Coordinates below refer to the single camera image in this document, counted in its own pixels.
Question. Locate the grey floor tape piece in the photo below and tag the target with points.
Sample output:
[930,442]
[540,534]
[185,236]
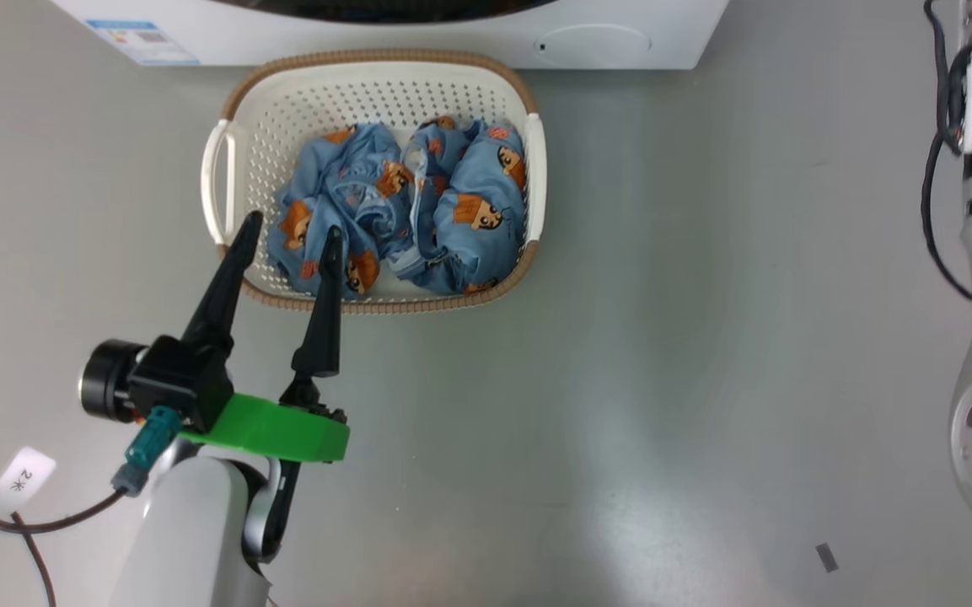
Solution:
[826,558]

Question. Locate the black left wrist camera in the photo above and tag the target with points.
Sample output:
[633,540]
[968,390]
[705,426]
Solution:
[174,379]

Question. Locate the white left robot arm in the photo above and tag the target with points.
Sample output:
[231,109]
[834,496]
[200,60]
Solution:
[190,539]

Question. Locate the round white filter cover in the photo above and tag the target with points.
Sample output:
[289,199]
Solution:
[595,42]

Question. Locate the blue bear-print garment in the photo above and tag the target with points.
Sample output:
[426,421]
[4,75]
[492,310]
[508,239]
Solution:
[469,244]
[325,177]

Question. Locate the blue energy label sticker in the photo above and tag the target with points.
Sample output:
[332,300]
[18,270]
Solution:
[144,42]

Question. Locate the white front-load washing machine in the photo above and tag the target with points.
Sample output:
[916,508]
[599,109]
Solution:
[663,34]

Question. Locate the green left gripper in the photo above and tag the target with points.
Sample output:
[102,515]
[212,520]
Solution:
[283,430]

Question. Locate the cream perforated laundry basket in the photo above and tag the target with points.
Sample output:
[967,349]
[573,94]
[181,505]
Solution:
[367,93]

